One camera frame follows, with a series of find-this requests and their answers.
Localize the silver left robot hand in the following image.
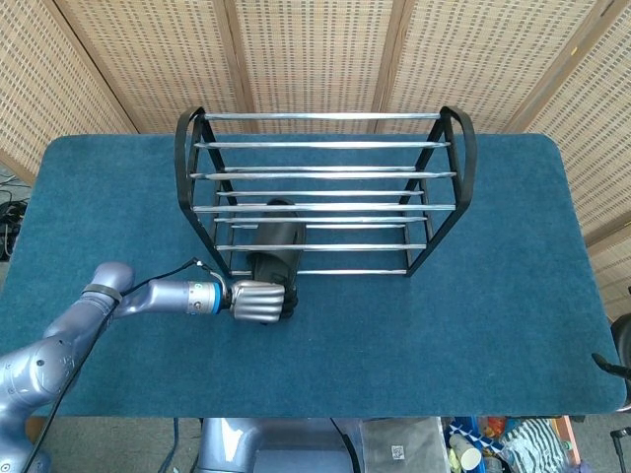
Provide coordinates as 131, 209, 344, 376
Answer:
227, 279, 300, 326

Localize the black shoe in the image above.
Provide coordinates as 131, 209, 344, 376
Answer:
248, 198, 310, 297

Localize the black and chrome shoe rack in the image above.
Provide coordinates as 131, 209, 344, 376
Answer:
175, 105, 477, 280

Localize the blue felt table cover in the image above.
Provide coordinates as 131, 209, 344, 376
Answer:
0, 131, 623, 419

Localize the grey-blue robot torso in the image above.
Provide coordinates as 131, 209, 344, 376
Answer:
196, 417, 366, 473

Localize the grey box with QR label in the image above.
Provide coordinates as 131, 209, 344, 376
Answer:
359, 418, 453, 473

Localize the blue white patterned box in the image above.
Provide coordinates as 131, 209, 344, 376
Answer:
451, 417, 494, 444

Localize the white paper cup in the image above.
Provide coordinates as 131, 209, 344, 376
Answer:
449, 434, 482, 472

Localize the woven rattan folding screen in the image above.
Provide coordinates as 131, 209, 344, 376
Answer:
0, 0, 631, 319

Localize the black white striped bag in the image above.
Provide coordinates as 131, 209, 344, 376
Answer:
502, 418, 568, 473

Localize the black chair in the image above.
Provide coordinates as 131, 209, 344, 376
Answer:
591, 314, 631, 383

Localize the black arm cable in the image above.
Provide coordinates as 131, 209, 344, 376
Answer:
22, 258, 228, 473

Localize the black cable strap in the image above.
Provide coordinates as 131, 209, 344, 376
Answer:
81, 283, 124, 302

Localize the black floor cable bundle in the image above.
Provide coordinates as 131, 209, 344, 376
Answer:
0, 171, 31, 262

